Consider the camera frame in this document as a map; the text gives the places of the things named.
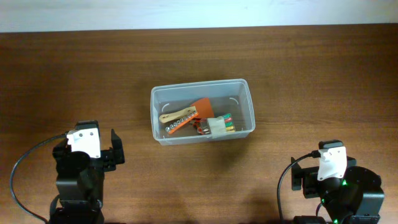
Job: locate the orange scraper wooden handle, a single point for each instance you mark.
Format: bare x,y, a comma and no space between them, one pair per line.
203,106

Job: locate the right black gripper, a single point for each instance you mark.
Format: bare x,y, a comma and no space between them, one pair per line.
309,178

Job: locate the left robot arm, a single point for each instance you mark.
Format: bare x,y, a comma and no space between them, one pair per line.
80,166

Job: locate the orange socket bit rail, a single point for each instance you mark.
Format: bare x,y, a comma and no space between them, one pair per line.
178,123

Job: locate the clear plastic storage container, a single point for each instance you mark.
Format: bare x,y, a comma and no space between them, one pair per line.
226,96

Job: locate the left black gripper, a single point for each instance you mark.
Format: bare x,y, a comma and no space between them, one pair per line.
118,153

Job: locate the red handled cutting pliers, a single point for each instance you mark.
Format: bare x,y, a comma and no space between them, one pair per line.
200,125

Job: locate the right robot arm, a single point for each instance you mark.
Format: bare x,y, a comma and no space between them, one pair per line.
349,193

